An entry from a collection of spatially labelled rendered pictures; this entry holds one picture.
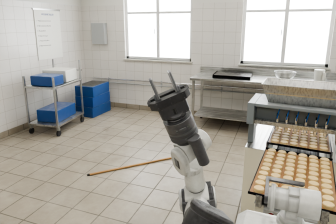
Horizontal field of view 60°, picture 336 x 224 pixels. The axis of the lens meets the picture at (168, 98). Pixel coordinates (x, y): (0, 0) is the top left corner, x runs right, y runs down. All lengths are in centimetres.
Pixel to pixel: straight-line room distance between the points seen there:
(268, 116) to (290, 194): 153
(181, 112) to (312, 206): 39
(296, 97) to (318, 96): 13
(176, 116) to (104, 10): 553
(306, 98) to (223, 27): 341
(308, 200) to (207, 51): 482
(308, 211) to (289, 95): 147
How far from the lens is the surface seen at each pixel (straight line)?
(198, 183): 103
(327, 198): 164
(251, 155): 229
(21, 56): 537
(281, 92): 216
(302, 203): 76
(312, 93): 214
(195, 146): 84
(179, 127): 82
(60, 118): 507
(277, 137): 229
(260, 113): 225
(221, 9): 538
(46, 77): 483
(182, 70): 561
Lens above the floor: 172
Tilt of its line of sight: 14 degrees down
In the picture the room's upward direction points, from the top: straight up
